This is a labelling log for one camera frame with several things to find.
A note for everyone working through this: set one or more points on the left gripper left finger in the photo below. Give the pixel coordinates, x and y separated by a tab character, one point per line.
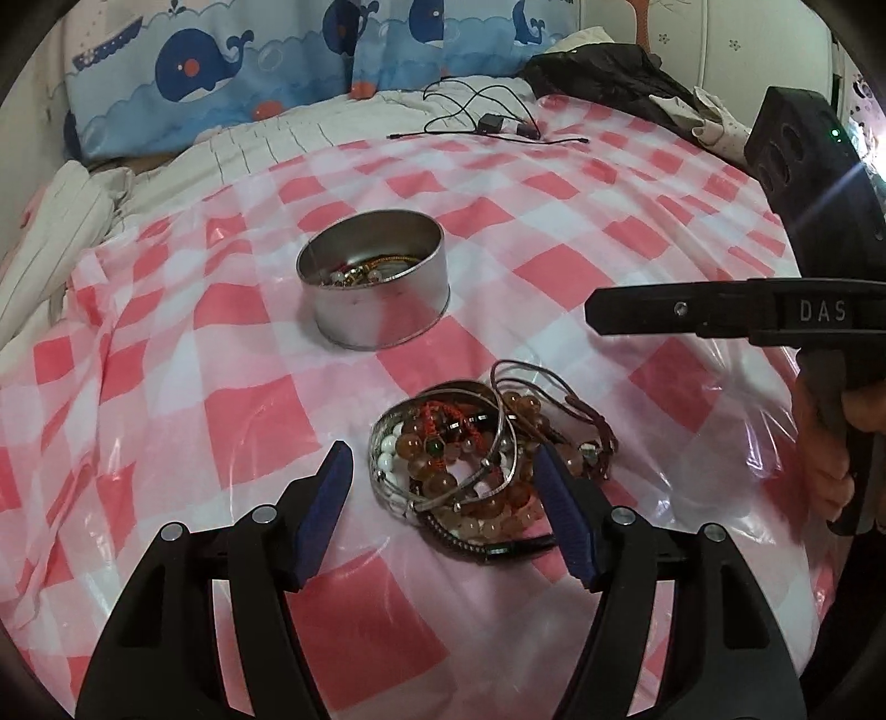
158	654

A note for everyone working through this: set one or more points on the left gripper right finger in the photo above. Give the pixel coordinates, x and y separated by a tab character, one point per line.
725	656

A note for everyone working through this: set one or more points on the black jacket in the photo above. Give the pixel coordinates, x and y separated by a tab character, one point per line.
620	76

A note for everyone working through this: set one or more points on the silver metal bangle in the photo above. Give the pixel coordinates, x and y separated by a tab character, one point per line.
453	445

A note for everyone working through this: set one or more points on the white patterned cloth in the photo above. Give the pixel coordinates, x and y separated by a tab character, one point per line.
708	123

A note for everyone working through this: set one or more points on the person's right hand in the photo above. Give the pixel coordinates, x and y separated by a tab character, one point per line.
824	457

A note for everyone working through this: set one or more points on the red white checkered plastic sheet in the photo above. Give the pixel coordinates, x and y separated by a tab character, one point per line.
187	382

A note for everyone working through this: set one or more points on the round silver metal tin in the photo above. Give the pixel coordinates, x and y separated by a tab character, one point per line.
377	279

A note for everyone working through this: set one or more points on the blue whale print pillow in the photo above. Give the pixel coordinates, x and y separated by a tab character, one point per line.
145	78

